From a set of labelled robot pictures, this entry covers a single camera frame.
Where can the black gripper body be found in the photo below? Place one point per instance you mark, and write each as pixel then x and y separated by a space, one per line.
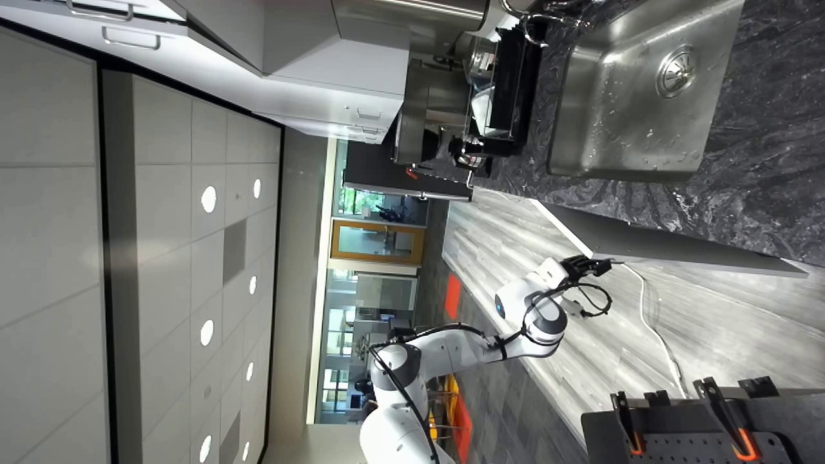
pixel 586 267

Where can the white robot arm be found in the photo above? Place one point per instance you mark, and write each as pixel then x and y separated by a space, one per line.
pixel 396 431

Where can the wooden framed door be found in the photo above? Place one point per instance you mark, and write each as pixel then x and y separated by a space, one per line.
pixel 378 240

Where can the orange black clamp left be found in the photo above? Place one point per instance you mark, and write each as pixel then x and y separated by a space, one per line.
pixel 628 427

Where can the orange black clamp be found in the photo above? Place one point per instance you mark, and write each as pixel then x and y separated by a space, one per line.
pixel 728 420
pixel 628 427

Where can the stainless steel sink basin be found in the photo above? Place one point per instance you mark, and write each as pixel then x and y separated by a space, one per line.
pixel 641 92

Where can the black dish rack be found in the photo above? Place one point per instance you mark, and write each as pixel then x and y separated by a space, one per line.
pixel 503 82

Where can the orange black clamp right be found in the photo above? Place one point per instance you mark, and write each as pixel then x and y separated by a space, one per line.
pixel 728 420

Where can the chrome sink faucet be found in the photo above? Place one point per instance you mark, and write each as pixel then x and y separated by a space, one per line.
pixel 537 16

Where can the white upper wall cabinet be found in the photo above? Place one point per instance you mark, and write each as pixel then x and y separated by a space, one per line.
pixel 282 60

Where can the upper cabinet metal handle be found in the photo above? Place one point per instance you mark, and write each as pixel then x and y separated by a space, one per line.
pixel 132 38

